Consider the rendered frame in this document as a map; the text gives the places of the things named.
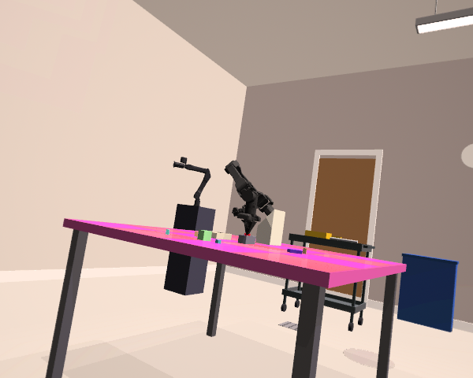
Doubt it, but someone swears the light green cube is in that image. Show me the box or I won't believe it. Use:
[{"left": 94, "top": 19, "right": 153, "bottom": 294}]
[{"left": 197, "top": 230, "right": 212, "bottom": 241}]

